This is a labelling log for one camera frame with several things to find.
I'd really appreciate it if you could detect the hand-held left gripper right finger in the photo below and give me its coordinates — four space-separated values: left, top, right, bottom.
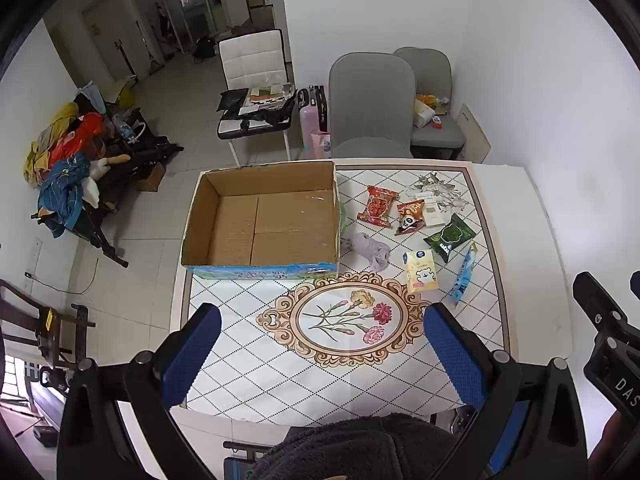
422 302 588 480

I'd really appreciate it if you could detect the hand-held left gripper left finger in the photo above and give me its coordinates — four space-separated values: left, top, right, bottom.
57 302 223 480

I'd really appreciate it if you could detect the long blue packet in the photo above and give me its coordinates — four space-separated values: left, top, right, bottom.
451 242 479 307

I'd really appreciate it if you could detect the yellow tissue packet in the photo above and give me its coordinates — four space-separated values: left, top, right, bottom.
401 248 440 295

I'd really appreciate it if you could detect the green wet wipes packet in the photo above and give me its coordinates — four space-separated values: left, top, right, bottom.
424 212 477 264

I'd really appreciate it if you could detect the purple plush toy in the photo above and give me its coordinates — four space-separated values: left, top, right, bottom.
342 231 392 274

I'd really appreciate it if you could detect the small white card box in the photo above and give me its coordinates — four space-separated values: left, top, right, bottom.
415 190 446 229

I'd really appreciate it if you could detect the orange panda snack packet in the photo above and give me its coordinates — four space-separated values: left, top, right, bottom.
394 199 427 237

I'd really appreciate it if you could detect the red snack packet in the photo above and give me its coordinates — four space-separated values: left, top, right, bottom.
356 185 400 229

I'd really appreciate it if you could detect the dark fleece clothing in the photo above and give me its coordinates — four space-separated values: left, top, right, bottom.
245 412 461 480

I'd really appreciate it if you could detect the dark wooden chair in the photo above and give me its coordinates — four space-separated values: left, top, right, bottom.
0 279 97 378

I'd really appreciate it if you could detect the small brown cardboard box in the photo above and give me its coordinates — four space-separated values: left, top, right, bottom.
136 162 167 193

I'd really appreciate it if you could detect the black folding rack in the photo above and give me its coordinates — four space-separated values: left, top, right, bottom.
30 110 186 269

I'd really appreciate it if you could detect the blue cloth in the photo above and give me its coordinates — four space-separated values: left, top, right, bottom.
37 152 93 238

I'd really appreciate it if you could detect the black bag on white chair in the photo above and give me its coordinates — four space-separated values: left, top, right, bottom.
216 87 297 141

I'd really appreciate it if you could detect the white plastic bag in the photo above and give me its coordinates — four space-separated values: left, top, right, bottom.
412 92 451 131

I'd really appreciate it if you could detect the red plastic bag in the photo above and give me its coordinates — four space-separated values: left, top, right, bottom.
47 112 108 170

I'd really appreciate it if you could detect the pink gift bag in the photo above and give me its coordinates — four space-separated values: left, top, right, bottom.
311 129 334 161

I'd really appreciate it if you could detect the grey chair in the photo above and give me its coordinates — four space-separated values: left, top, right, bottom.
393 46 467 161
327 52 418 161

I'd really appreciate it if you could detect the pink suitcase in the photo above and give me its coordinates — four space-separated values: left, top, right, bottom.
297 85 332 159

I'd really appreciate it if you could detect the yellow cloth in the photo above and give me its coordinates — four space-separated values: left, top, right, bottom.
24 101 81 188

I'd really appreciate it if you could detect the white padded chair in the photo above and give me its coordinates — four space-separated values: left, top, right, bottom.
216 29 295 166

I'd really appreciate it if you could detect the black floor bag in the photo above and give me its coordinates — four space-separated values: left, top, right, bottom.
192 36 217 64

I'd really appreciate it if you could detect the black power cable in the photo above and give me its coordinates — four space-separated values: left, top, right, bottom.
24 257 101 297

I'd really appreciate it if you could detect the white board against wall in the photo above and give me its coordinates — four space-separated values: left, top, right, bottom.
456 103 492 164

